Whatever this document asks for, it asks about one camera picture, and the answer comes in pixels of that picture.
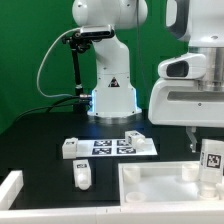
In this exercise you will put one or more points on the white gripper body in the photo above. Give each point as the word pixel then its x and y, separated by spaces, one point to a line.
pixel 180 103

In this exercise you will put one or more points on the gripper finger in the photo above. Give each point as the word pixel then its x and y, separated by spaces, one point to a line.
pixel 192 138

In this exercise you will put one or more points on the white square tabletop part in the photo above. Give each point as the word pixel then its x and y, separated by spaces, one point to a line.
pixel 164 182

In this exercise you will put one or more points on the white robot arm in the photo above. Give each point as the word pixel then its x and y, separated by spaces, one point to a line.
pixel 199 23

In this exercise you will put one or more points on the white sheet with markers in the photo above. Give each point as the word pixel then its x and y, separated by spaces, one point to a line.
pixel 113 148

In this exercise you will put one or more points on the white U-shaped fence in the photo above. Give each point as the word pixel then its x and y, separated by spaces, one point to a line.
pixel 199 212

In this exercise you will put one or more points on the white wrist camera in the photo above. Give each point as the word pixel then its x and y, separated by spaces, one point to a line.
pixel 188 66

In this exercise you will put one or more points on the silver depth camera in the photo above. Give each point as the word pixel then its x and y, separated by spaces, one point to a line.
pixel 97 32

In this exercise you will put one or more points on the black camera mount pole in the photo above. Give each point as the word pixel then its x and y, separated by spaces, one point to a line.
pixel 77 46

